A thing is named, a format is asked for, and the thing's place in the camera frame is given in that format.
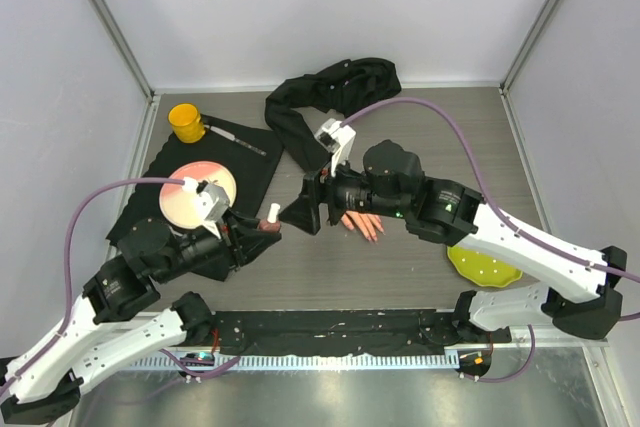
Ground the pink cream plate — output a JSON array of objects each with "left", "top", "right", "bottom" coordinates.
[{"left": 159, "top": 161, "right": 237, "bottom": 230}]

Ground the black placemat cloth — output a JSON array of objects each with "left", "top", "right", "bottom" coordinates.
[{"left": 104, "top": 115, "right": 285, "bottom": 283}]

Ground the black sleeved shirt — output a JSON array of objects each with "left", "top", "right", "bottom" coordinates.
[{"left": 264, "top": 57, "right": 402, "bottom": 172}]

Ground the nail polish bottle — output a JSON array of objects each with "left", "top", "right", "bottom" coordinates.
[{"left": 258, "top": 219, "right": 281, "bottom": 234}]

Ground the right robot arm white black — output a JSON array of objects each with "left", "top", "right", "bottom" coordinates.
[{"left": 280, "top": 140, "right": 626, "bottom": 342}]

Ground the yellow cup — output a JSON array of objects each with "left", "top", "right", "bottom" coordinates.
[{"left": 168, "top": 103, "right": 205, "bottom": 144}]

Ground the mannequin hand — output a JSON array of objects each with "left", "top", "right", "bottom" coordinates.
[{"left": 341, "top": 211, "right": 385, "bottom": 243}]

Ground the yellow green plate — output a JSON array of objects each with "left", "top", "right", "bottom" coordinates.
[{"left": 446, "top": 246, "right": 522, "bottom": 289}]

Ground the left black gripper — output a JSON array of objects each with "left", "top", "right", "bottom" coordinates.
[{"left": 155, "top": 206, "right": 283, "bottom": 283}]

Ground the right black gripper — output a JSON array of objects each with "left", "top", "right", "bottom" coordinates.
[{"left": 278, "top": 149, "right": 408, "bottom": 237}]

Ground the table knife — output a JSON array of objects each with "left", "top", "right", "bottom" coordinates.
[{"left": 205, "top": 124, "right": 266, "bottom": 157}]

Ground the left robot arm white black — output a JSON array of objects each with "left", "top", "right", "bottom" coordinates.
[{"left": 1, "top": 214, "right": 282, "bottom": 425}]

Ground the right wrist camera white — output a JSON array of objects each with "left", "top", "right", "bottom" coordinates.
[{"left": 314, "top": 118, "right": 356, "bottom": 177}]

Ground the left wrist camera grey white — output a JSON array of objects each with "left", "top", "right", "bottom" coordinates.
[{"left": 193, "top": 181, "right": 231, "bottom": 239}]

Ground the white nail polish cap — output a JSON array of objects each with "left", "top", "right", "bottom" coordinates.
[{"left": 266, "top": 203, "right": 281, "bottom": 224}]

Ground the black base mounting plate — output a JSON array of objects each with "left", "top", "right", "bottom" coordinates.
[{"left": 214, "top": 309, "right": 512, "bottom": 357}]

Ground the white slotted cable duct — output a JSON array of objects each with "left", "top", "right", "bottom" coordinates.
[{"left": 125, "top": 350, "right": 459, "bottom": 372}]

